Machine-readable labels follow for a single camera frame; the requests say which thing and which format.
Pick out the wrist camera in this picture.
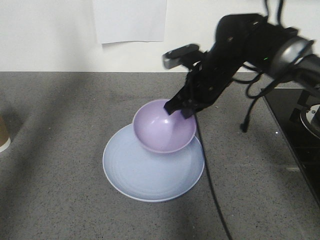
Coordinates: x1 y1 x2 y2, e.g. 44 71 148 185
162 43 206 70

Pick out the black glass gas stove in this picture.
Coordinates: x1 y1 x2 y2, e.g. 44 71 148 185
264 88 320 205

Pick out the light blue plate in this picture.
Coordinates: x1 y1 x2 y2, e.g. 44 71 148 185
102 124 205 203

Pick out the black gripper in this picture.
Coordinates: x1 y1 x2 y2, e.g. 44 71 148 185
164 48 245 119

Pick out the brown paper cup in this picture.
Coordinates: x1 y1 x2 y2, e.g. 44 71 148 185
0 117 11 152

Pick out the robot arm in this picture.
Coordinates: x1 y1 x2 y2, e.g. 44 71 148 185
162 13 320 118

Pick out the lilac plastic bowl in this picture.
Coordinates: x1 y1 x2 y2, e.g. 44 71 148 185
132 99 197 154

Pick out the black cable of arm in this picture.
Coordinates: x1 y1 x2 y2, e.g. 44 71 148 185
193 0 288 240

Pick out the silver stove burner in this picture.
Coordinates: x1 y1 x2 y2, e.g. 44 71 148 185
300 104 320 139

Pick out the white paper sheet on wall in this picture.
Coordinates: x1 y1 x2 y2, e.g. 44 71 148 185
92 0 167 44

